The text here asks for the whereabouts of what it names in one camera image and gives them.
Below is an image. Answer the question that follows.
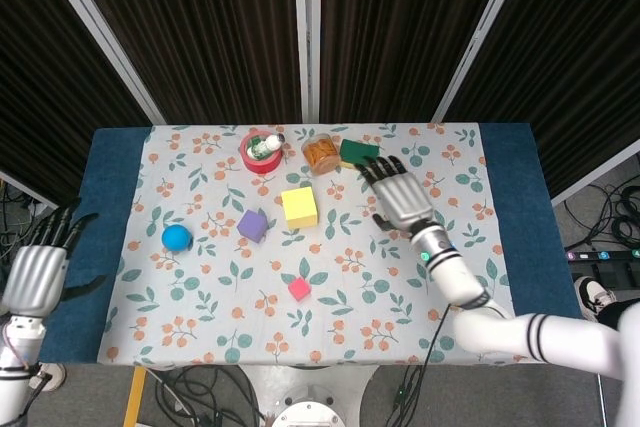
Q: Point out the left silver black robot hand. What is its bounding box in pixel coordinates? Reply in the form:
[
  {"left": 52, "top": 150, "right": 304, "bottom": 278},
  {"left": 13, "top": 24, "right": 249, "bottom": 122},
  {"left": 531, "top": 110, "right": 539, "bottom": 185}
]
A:
[{"left": 2, "top": 196, "right": 109, "bottom": 319}]

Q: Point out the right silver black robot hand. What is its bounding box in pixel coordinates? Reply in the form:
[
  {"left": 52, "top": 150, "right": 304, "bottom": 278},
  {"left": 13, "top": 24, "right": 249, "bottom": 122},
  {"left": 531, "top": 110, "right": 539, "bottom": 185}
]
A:
[{"left": 354, "top": 154, "right": 436, "bottom": 237}]

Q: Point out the large yellow cube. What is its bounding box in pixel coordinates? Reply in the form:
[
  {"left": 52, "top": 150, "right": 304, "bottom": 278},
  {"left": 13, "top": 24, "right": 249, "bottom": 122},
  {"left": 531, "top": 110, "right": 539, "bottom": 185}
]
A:
[{"left": 280, "top": 186, "right": 320, "bottom": 229}]

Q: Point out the small pink cube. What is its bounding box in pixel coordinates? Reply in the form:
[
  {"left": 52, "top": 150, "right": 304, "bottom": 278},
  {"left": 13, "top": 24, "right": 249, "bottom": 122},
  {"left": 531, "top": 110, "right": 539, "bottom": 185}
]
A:
[{"left": 287, "top": 277, "right": 312, "bottom": 302}]

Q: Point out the purple foam cube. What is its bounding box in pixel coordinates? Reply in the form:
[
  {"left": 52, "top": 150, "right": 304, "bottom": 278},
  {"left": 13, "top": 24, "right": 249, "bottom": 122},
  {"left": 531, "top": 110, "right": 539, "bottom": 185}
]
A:
[{"left": 236, "top": 210, "right": 268, "bottom": 241}]

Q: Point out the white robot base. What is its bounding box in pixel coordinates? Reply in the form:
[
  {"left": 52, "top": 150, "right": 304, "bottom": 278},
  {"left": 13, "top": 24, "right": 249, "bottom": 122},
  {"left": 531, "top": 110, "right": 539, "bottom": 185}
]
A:
[{"left": 238, "top": 364, "right": 382, "bottom": 427}]

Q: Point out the green and yellow sponge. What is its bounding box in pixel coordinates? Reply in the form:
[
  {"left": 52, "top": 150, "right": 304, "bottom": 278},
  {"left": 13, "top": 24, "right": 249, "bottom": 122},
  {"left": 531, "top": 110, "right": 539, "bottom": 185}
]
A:
[{"left": 339, "top": 138, "right": 381, "bottom": 171}]

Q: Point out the jar of orange snacks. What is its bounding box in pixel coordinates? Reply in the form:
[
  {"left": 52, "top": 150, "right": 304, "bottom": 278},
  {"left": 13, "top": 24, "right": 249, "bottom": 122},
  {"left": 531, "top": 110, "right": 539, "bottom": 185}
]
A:
[{"left": 301, "top": 132, "right": 342, "bottom": 176}]

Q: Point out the blue table cover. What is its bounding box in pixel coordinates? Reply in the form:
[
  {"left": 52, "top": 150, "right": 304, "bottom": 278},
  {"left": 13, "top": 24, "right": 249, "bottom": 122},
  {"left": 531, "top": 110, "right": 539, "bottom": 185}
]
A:
[{"left": 39, "top": 124, "right": 594, "bottom": 366}]

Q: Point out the red tape roll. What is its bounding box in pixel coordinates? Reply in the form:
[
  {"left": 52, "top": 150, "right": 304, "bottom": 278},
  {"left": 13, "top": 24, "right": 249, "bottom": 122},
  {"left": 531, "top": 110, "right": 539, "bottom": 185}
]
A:
[{"left": 240, "top": 130, "right": 284, "bottom": 175}]

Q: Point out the blue ball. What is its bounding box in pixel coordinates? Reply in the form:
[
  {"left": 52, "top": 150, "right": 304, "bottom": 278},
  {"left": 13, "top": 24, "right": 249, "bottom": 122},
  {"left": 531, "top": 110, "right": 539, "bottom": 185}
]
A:
[{"left": 161, "top": 224, "right": 194, "bottom": 252}]

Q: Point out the white bottle green label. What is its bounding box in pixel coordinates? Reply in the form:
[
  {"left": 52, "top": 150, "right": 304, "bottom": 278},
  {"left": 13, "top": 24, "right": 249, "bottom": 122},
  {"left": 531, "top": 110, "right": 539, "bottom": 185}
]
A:
[{"left": 248, "top": 133, "right": 286, "bottom": 159}]

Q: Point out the yellow floor strip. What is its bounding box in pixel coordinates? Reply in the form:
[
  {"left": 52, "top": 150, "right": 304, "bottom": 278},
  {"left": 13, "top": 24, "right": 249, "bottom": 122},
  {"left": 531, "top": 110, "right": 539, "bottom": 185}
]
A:
[{"left": 122, "top": 365, "right": 148, "bottom": 427}]

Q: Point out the dark corrugated partition panel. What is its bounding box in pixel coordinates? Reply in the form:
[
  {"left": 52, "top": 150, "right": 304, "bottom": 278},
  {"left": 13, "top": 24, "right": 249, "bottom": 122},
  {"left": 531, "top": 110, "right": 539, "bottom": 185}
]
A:
[
  {"left": 432, "top": 0, "right": 640, "bottom": 207},
  {"left": 292, "top": 0, "right": 524, "bottom": 124},
  {"left": 32, "top": 0, "right": 321, "bottom": 127},
  {"left": 0, "top": 0, "right": 166, "bottom": 218}
]

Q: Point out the floral fruit print tablecloth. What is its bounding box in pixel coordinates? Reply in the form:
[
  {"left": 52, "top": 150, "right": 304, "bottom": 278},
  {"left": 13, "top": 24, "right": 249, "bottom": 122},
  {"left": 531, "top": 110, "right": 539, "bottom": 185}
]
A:
[{"left": 94, "top": 121, "right": 544, "bottom": 366}]

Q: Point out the black power strip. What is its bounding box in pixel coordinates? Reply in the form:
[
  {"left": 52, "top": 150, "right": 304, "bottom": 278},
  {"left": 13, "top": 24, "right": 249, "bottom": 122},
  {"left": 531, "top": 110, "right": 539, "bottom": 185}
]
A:
[{"left": 564, "top": 246, "right": 640, "bottom": 264}]

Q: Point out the white and black shoe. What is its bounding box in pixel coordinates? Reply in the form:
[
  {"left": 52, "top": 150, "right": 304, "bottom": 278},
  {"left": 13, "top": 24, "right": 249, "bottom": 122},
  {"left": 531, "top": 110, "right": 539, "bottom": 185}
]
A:
[{"left": 574, "top": 275, "right": 619, "bottom": 323}]

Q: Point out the dark trouser leg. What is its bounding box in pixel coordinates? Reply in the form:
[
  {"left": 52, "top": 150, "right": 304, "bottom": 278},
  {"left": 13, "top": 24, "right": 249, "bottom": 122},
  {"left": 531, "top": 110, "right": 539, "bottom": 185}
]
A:
[{"left": 597, "top": 296, "right": 640, "bottom": 331}]

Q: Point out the grey metal pole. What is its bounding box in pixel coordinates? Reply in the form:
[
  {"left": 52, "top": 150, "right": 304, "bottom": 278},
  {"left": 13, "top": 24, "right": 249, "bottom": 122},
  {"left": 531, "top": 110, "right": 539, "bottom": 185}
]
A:
[{"left": 596, "top": 376, "right": 608, "bottom": 427}]

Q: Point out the black floor cable bundle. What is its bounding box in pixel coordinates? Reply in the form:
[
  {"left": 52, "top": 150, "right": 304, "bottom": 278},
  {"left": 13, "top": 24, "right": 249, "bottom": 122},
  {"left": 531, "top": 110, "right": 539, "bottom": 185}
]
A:
[
  {"left": 0, "top": 181, "right": 56, "bottom": 268},
  {"left": 564, "top": 181, "right": 640, "bottom": 248},
  {"left": 147, "top": 365, "right": 269, "bottom": 427}
]

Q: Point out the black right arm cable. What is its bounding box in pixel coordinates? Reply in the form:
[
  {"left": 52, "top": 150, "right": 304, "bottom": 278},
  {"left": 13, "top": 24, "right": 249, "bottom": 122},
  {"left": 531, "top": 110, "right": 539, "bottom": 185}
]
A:
[{"left": 392, "top": 299, "right": 494, "bottom": 427}]

